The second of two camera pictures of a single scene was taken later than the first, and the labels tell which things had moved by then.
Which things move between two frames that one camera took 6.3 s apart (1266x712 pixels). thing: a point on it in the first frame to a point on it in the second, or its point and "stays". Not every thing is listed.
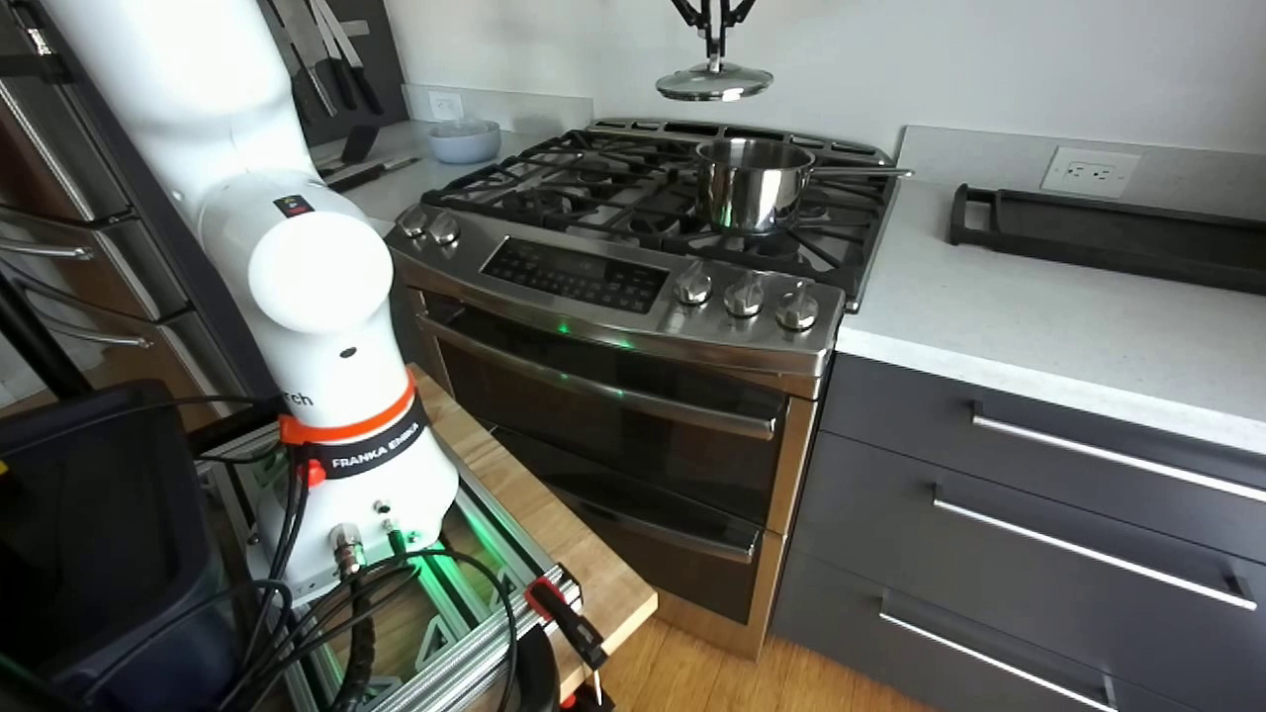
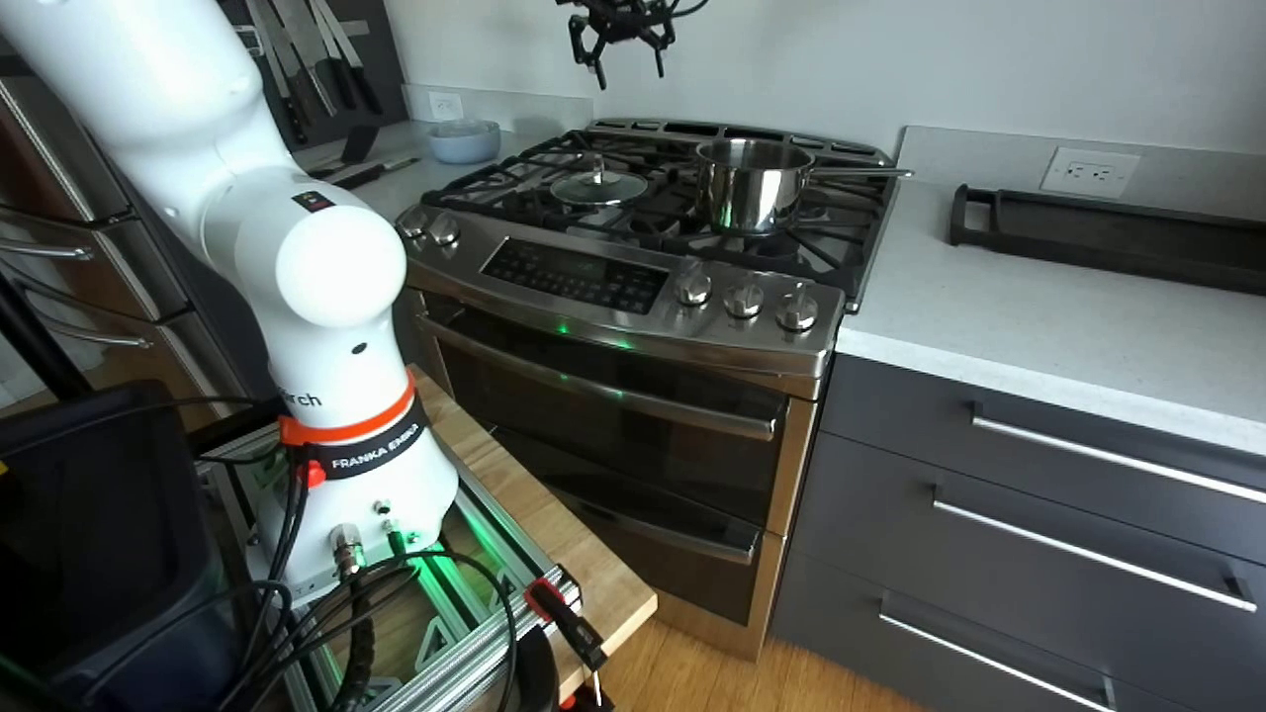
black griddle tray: (1176, 244) stays
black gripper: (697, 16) to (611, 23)
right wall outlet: (1095, 173) stays
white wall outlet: (444, 106) stays
